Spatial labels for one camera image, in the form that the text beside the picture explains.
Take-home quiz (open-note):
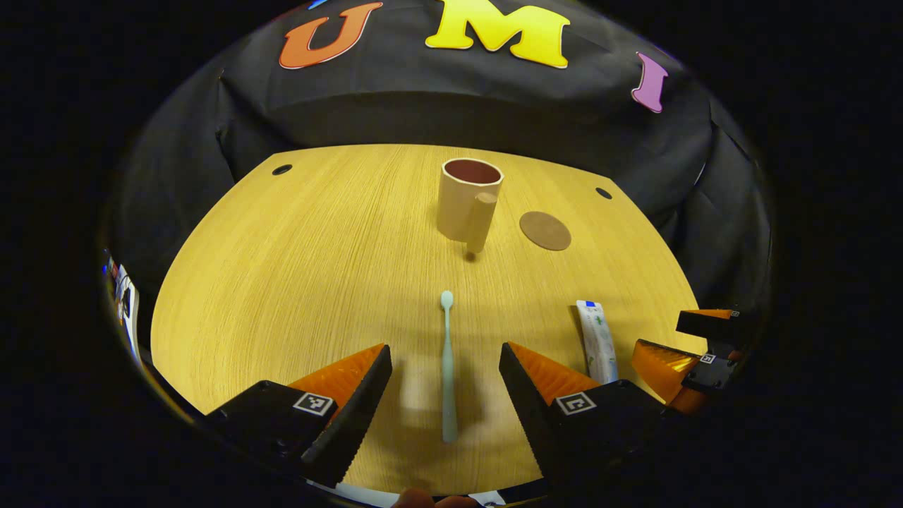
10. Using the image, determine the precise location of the round brown coaster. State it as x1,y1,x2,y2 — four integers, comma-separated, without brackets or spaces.
519,211,572,252

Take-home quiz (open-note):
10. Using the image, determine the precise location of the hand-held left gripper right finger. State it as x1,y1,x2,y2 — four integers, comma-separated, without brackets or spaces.
499,342,678,488

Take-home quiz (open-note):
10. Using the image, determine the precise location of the beige cup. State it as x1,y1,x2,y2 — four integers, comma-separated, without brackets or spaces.
436,158,504,255

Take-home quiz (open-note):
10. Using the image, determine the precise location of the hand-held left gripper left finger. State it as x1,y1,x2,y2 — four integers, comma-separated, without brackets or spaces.
205,344,393,489

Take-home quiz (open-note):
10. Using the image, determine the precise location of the pale green toothbrush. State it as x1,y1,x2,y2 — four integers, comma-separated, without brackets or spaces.
440,290,459,444

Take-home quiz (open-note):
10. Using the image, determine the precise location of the white printed board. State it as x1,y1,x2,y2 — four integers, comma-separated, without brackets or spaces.
102,250,142,361

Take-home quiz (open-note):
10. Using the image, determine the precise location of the wooden desktop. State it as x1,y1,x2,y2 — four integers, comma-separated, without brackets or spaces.
150,144,710,498

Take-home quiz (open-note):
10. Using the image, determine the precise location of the black backdrop cloth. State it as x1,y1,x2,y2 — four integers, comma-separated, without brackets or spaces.
106,0,773,396

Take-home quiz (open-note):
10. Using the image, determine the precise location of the white toothpaste tube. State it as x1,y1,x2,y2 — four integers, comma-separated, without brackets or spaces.
576,300,620,385

